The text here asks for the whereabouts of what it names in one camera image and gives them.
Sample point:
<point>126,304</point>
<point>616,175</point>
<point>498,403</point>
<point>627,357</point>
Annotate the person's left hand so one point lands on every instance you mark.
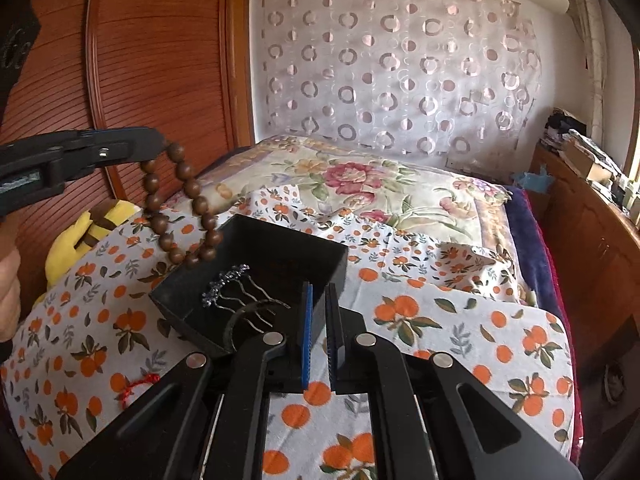
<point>7,295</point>

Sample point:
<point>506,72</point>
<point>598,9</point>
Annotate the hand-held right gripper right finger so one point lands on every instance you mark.
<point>332,345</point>

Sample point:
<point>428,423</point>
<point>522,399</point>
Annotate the white window curtain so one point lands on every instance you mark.
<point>592,45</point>

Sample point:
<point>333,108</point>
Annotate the floral quilt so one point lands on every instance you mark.
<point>350,177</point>

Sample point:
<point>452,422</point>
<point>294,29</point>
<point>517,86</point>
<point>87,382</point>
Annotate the brown wooden wardrobe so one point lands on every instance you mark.
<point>155,60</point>

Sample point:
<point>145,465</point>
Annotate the grey shoe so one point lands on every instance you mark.
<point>614,385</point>

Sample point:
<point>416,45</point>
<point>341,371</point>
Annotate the rhinestone metal hair comb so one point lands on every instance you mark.
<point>222,284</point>

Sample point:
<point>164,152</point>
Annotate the yellow plush toy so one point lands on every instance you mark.
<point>64,260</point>

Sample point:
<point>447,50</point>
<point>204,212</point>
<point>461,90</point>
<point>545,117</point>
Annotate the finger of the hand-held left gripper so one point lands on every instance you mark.
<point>125,144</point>

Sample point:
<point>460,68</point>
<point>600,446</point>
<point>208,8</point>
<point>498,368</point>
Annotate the circle pattern sheer curtain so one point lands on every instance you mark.
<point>390,60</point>

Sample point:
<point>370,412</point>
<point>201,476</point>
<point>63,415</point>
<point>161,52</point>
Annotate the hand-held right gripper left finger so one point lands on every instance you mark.
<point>308,340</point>

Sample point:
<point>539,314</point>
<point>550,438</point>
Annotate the blue plastic bag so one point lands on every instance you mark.
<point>531,180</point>

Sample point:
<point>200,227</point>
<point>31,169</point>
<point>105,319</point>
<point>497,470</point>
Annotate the dark red blanket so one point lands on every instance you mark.
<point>567,340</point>

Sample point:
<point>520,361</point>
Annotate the wooden side desk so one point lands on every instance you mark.
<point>585,250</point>

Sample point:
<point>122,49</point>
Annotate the black hair band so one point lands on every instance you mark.
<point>234,324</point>

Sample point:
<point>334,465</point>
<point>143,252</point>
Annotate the black box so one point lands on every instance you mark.
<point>285,255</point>

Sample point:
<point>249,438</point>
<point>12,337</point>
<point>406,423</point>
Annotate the pile of clutter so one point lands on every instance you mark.
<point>585,155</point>

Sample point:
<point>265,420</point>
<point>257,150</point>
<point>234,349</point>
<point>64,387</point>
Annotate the dark blue blanket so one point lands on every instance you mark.
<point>527,240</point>

